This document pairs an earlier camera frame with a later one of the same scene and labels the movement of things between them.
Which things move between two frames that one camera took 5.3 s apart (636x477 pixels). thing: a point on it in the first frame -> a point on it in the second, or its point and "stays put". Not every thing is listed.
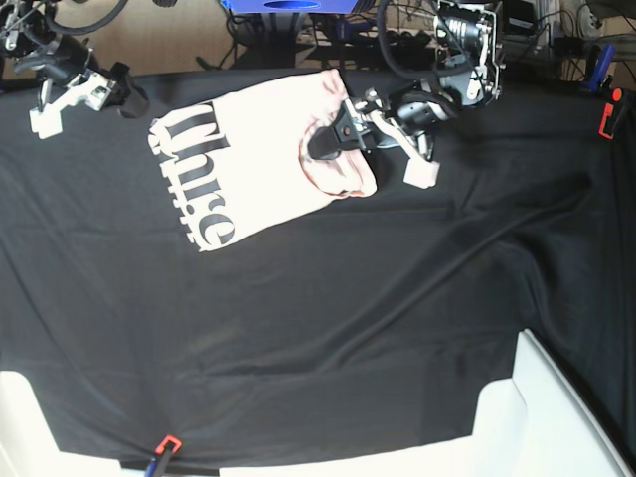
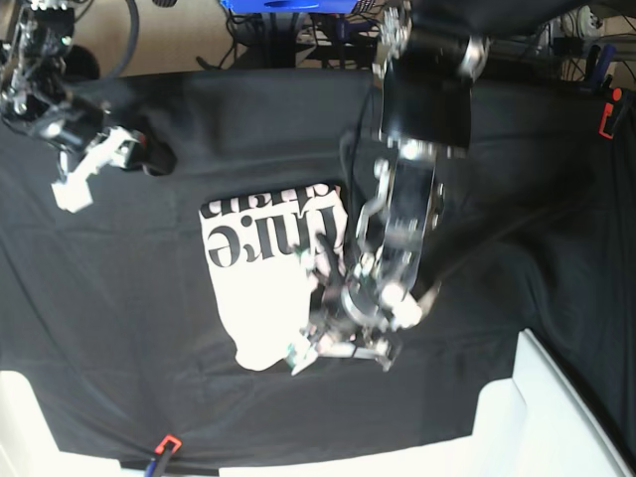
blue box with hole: [290, 6] stays put
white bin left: [28, 447] stays put
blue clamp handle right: [601, 66] stays put
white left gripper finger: [326, 142] -> [300, 355]
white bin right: [535, 423] stays put
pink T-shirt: [240, 163] -> [263, 290]
